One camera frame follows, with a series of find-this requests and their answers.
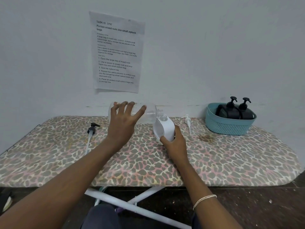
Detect person's right forearm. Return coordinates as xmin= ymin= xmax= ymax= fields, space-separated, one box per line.
xmin=171 ymin=159 xmax=242 ymax=229

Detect white soap bottle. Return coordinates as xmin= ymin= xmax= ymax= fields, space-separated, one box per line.
xmin=152 ymin=114 xmax=177 ymax=146

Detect leopard print ironing board cover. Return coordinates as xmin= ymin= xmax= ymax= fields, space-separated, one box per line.
xmin=0 ymin=115 xmax=303 ymax=189

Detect clear plastic bottle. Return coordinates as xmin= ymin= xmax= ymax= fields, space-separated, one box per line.
xmin=108 ymin=101 xmax=166 ymax=124

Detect teal plastic basket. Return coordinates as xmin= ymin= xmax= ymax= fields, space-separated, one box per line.
xmin=205 ymin=102 xmax=257 ymax=136

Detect printed paper sheet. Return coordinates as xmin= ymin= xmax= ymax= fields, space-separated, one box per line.
xmin=89 ymin=11 xmax=146 ymax=94

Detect person's right hand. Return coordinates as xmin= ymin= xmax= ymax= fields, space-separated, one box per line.
xmin=159 ymin=125 xmax=190 ymax=165

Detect black pump head with tube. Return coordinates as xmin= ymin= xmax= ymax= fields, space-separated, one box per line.
xmin=86 ymin=122 xmax=101 ymax=156

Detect white pump head with tube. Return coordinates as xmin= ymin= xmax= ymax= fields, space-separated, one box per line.
xmin=181 ymin=114 xmax=195 ymax=136

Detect silver chain bracelet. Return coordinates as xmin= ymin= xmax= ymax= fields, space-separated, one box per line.
xmin=192 ymin=194 xmax=218 ymax=211

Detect black pump bottle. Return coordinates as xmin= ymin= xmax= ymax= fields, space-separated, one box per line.
xmin=236 ymin=97 xmax=254 ymax=120
xmin=216 ymin=96 xmax=241 ymax=120

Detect white ironing board legs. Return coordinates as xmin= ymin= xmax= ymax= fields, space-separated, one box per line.
xmin=84 ymin=186 xmax=192 ymax=229

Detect person's left forearm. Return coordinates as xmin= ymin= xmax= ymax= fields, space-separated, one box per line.
xmin=0 ymin=142 xmax=130 ymax=229

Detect person's left hand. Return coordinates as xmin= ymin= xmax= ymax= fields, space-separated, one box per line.
xmin=106 ymin=101 xmax=147 ymax=150

